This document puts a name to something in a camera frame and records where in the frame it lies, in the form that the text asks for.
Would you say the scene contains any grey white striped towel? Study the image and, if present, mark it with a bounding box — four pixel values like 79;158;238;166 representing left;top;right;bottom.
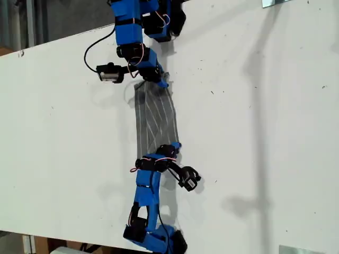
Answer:
131;71;182;161

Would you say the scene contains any black table clamp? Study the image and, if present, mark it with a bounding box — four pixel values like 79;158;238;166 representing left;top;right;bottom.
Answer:
171;1;187;37
173;229;188;253

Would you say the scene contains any brown cardboard box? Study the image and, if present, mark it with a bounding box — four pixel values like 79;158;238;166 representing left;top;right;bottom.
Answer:
34;236;119;254

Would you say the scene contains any white plastic object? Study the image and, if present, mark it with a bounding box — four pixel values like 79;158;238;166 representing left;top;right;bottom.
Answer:
48;246;83;254

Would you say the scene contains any white table leg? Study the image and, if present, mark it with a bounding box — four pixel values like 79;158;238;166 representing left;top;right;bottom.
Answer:
22;234;37;254

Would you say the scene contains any red white servo wire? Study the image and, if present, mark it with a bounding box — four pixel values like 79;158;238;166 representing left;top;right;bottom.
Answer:
127;43;147;79
129;157;177;173
155;11;171;29

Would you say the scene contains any black camera stalk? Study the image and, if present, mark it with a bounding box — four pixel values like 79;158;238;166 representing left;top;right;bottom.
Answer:
120;65;141;74
165;161;185;177

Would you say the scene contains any black camera box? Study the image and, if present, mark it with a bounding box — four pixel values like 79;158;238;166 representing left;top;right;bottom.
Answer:
177;166;202;193
95;62;125;84

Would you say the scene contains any black camera cable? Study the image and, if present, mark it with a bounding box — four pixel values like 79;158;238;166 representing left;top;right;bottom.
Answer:
83;29;117;74
157;169;184;251

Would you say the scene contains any pale upright post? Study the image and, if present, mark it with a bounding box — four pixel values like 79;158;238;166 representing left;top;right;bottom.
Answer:
25;0;35;50

